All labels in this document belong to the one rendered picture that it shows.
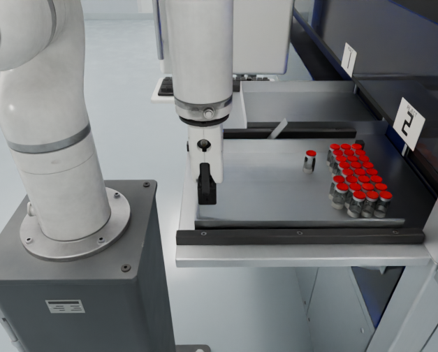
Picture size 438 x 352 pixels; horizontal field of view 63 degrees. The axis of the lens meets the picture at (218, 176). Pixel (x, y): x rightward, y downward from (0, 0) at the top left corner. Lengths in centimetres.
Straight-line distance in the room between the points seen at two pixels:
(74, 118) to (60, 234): 21
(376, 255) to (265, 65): 99
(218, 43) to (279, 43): 98
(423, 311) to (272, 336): 87
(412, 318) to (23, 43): 72
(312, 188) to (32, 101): 50
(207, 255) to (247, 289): 107
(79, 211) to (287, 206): 36
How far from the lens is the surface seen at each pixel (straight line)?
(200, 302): 160
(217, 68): 48
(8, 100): 57
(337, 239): 62
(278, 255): 59
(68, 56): 58
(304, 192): 71
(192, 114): 50
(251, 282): 166
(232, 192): 69
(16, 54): 46
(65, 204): 61
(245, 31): 142
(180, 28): 46
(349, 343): 105
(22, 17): 45
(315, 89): 115
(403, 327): 78
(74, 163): 57
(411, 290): 73
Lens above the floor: 131
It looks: 36 degrees down
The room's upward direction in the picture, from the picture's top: straight up
